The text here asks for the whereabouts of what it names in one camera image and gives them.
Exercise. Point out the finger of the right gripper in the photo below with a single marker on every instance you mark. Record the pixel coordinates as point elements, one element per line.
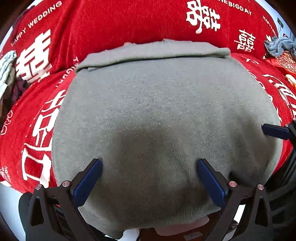
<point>286,132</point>

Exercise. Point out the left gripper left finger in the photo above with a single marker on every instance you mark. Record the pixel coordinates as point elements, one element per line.
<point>53,212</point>

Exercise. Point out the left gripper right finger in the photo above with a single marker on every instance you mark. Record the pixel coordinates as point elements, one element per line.
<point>255,222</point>

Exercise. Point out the grey knitted garment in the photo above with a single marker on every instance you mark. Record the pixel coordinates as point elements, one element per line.
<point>149,112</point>

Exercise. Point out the light patterned clothes pile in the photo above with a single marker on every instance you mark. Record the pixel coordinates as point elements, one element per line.
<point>7,73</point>

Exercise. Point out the red embroidered cushion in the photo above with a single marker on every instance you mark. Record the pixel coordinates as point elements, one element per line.
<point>285,63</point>

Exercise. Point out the blue-grey crumpled towel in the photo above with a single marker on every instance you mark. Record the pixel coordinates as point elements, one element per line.
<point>276,46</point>

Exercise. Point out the red sofa seat cover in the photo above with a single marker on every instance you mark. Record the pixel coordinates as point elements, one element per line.
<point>26,135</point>

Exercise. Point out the red sofa back cover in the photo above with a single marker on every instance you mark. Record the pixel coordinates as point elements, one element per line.
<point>54,35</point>

